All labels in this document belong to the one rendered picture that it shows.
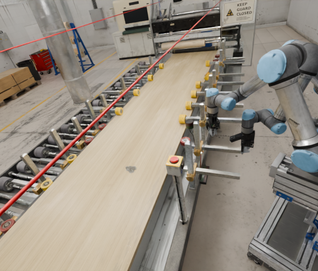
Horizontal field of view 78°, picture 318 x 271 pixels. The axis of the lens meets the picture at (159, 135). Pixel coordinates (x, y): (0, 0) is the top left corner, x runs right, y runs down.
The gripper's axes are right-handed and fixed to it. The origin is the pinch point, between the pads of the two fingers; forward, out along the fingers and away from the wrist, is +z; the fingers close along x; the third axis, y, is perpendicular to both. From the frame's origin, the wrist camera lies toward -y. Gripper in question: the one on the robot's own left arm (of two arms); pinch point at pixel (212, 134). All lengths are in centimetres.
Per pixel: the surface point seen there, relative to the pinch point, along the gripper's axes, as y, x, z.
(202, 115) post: -22.3, -2.8, -3.1
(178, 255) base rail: 67, -34, 29
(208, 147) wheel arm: -0.5, -3.1, 12.7
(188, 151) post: 24.7, -20.0, -7.4
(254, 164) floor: -59, 63, 98
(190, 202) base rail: 35, -23, 29
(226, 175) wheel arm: 28.2, 2.6, 13.6
